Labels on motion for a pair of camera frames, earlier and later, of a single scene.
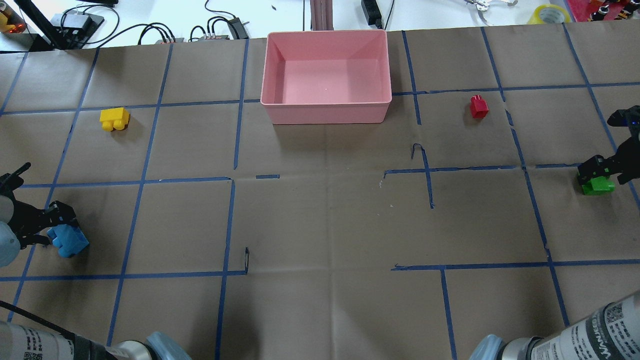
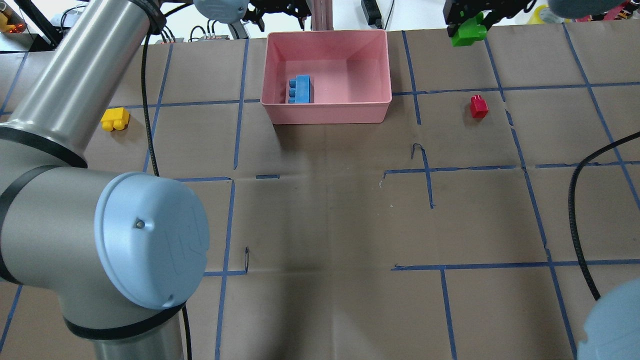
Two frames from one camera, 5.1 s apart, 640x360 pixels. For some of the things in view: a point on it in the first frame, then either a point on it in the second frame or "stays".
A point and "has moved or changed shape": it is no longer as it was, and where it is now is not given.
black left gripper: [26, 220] to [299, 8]
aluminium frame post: [322, 15] stays
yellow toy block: [115, 118] stays
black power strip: [372, 13] stays
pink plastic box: [332, 77] stays
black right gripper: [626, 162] to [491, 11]
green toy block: [597, 185] to [470, 31]
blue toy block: [68, 239] has moved or changed shape
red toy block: [479, 107] stays
